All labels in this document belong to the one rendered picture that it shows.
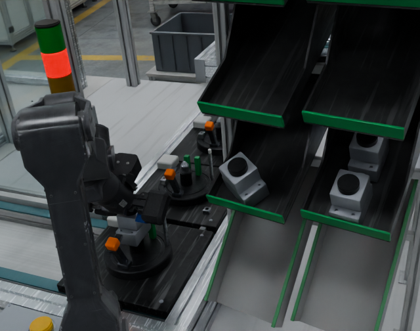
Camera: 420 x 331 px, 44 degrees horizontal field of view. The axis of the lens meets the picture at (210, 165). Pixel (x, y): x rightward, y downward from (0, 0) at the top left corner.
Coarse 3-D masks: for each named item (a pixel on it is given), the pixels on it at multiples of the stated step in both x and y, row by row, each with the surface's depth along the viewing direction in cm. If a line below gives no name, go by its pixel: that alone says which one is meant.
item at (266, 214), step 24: (288, 120) 88; (240, 144) 88; (264, 144) 87; (288, 144) 85; (312, 144) 80; (264, 168) 84; (288, 168) 82; (216, 192) 84; (288, 192) 80; (264, 216) 78
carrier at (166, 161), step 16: (160, 160) 136; (176, 160) 136; (160, 176) 133; (176, 176) 129; (192, 176) 128; (208, 176) 128; (192, 192) 122; (176, 208) 120; (192, 208) 120; (224, 208) 119; (176, 224) 117; (192, 224) 115; (208, 224) 114
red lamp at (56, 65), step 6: (42, 54) 101; (48, 54) 101; (54, 54) 101; (60, 54) 101; (66, 54) 103; (48, 60) 101; (54, 60) 101; (60, 60) 102; (66, 60) 103; (48, 66) 102; (54, 66) 102; (60, 66) 102; (66, 66) 103; (48, 72) 103; (54, 72) 102; (60, 72) 103; (66, 72) 103
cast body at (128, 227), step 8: (120, 216) 100; (128, 216) 99; (120, 224) 101; (128, 224) 100; (136, 224) 99; (144, 224) 102; (120, 232) 100; (128, 232) 100; (136, 232) 100; (144, 232) 103; (128, 240) 100; (136, 240) 100
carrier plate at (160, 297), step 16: (96, 240) 112; (176, 240) 110; (192, 240) 110; (208, 240) 109; (176, 256) 106; (192, 256) 105; (160, 272) 102; (176, 272) 102; (192, 272) 103; (64, 288) 101; (112, 288) 99; (128, 288) 99; (144, 288) 98; (160, 288) 98; (176, 288) 98; (128, 304) 96; (144, 304) 95; (160, 304) 95
